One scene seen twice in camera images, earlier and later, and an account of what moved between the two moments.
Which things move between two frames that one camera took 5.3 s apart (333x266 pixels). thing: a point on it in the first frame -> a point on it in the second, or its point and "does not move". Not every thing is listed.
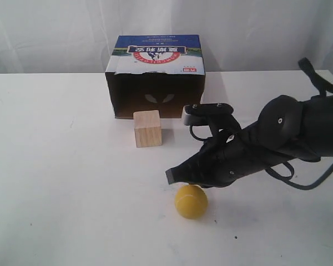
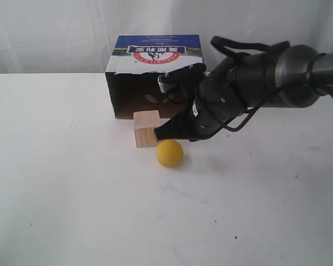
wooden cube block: (147, 128) does not move
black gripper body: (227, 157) -> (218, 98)
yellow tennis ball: (191, 201) -> (169, 153)
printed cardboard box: (162, 72) does not move
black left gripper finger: (195, 169) -> (172, 129)
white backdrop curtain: (76, 36) does not move
